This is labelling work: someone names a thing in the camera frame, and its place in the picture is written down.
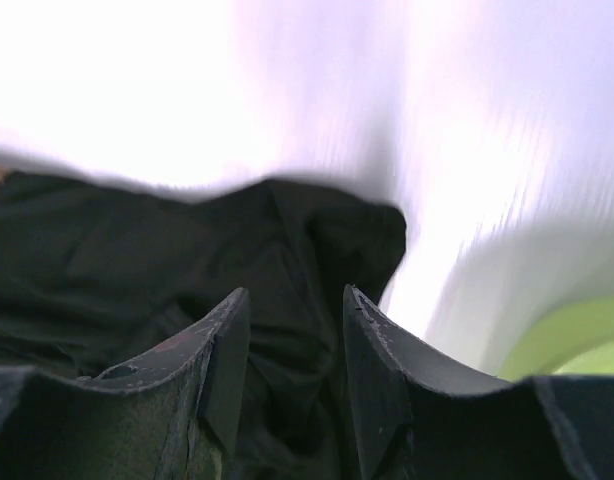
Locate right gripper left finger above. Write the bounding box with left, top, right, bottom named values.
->
left=0, top=288, right=250, bottom=479

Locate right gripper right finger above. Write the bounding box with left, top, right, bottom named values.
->
left=343, top=286, right=614, bottom=479

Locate black t shirt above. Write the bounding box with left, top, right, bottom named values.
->
left=0, top=173, right=406, bottom=479

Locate green plastic basin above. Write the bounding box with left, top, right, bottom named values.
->
left=498, top=297, right=614, bottom=381

